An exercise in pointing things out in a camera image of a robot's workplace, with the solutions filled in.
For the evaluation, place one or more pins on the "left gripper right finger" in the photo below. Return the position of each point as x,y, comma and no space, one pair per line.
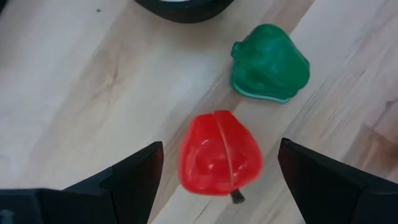
329,186

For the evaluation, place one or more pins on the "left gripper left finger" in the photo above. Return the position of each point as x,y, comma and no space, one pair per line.
124,186

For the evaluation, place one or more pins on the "red toy bell pepper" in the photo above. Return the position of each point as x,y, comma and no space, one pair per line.
214,155

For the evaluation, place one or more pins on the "green toy bell pepper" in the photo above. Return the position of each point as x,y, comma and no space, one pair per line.
269,65

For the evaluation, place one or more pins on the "potted succulent plant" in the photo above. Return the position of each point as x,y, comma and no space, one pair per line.
186,11

